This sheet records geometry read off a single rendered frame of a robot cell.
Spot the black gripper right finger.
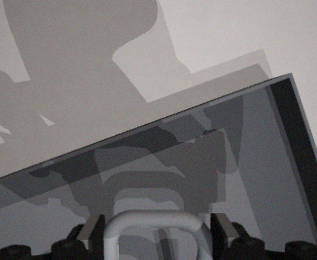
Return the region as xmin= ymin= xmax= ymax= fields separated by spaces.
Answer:
xmin=210 ymin=213 xmax=317 ymax=260

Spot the grey tray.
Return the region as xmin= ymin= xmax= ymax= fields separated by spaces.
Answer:
xmin=0 ymin=73 xmax=317 ymax=260

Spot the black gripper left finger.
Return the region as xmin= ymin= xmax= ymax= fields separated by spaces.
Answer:
xmin=0 ymin=215 xmax=105 ymax=260

